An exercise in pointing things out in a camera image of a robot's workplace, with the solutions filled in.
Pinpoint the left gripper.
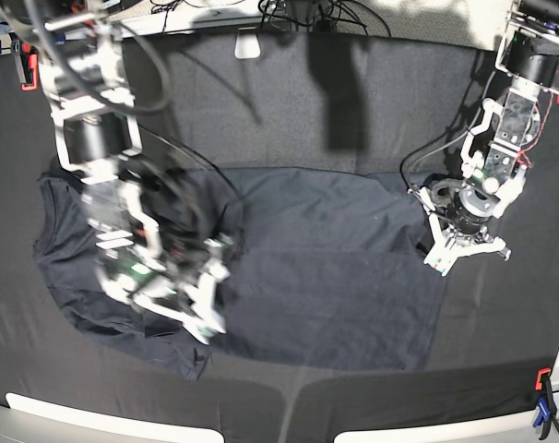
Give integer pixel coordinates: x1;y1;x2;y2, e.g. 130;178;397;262
417;182;496;248

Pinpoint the red blue clamp near right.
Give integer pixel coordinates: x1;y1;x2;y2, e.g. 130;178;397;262
532;367;559;441

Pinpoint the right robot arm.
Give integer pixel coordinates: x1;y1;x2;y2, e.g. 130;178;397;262
0;1;232;320

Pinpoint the red black clamp far left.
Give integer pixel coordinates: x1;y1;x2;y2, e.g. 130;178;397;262
11;39;39;91

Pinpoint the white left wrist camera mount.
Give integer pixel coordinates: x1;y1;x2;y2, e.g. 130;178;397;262
423;205;512;277

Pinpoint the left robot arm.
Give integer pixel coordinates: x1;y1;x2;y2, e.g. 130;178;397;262
420;1;559;257

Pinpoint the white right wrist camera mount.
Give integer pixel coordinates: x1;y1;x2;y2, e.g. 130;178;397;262
129;234;234;345

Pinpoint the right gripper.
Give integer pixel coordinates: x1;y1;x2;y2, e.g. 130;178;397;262
136;233;236;314

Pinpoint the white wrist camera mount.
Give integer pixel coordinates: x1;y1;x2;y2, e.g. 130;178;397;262
423;205;512;277
129;234;234;345

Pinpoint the dark navy t-shirt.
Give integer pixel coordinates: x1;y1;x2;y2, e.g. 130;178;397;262
33;168;444;380

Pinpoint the black cable bundle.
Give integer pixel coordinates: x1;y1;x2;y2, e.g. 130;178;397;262
256;0;394;38

